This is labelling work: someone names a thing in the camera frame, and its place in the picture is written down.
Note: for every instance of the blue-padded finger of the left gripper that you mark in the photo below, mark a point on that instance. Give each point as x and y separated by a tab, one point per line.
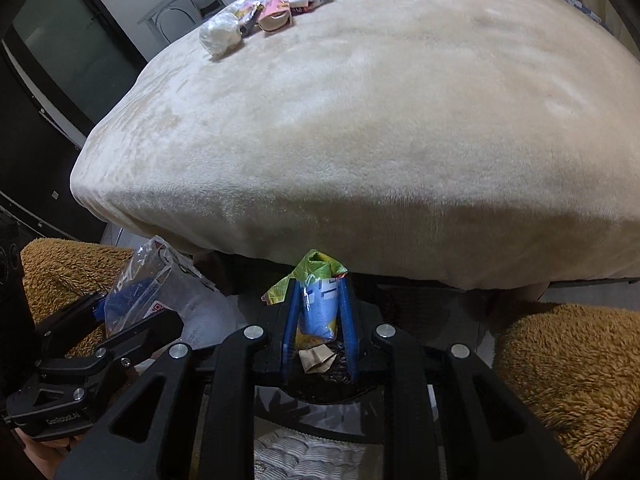
67	327

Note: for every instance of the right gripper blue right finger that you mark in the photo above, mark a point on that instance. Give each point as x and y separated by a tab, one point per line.
445	412

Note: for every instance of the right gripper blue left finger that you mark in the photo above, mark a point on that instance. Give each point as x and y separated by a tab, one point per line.
192	411

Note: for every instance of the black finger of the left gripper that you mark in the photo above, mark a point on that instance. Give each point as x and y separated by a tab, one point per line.
141	340

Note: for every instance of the clear plastic cup red print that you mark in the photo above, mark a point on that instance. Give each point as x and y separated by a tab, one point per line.
156	278

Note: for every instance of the green blue snack bag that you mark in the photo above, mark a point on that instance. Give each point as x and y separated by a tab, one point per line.
318	277

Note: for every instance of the white plastic ball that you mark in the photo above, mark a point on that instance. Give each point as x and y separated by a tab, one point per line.
220	34

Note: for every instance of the white yellow wrapper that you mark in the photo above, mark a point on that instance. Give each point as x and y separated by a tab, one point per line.
247	13

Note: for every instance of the brown paper bag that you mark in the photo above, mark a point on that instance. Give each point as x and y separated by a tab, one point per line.
317	360

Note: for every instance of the black trash bag bin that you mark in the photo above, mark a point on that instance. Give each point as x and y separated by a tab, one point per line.
384	398

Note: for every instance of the bare left hand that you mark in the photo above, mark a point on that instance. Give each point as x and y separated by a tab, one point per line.
47	456

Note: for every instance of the brown fuzzy rug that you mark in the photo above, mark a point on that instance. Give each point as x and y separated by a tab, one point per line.
576	368

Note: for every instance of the frosted glass door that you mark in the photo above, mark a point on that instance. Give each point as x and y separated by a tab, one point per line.
75	61

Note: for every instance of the beige plush bed blanket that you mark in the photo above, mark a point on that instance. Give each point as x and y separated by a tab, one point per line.
479	143

